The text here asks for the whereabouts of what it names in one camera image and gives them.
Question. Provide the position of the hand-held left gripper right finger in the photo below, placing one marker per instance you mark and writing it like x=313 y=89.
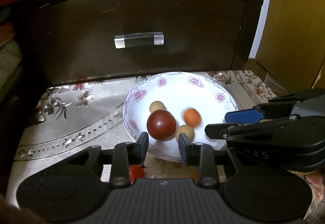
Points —
x=183 y=150

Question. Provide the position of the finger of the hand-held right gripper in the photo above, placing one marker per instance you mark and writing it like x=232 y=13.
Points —
x=241 y=116
x=221 y=131

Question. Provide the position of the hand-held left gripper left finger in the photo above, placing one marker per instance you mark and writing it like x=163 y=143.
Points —
x=144 y=146

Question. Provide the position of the large dark red tomato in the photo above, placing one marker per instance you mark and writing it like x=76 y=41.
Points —
x=161 y=125

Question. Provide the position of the small orange fruit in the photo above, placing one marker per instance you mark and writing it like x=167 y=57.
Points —
x=192 y=117

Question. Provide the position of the white floral plate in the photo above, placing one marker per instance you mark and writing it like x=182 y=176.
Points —
x=177 y=94

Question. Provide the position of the person's right hand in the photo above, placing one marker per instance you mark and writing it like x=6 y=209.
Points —
x=316 y=183

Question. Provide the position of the small tan round fruit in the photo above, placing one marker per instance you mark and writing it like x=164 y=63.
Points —
x=187 y=131
x=156 y=106

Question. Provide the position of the small bright red tomato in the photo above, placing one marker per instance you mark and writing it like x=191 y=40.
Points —
x=136 y=173

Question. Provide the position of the floral tablecloth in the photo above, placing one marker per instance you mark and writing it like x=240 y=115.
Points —
x=83 y=117

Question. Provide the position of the yellow wooden cabinet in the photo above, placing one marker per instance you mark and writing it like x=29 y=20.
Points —
x=292 y=31

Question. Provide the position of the dark wooden drawer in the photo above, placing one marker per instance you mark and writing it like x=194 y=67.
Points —
x=127 y=10

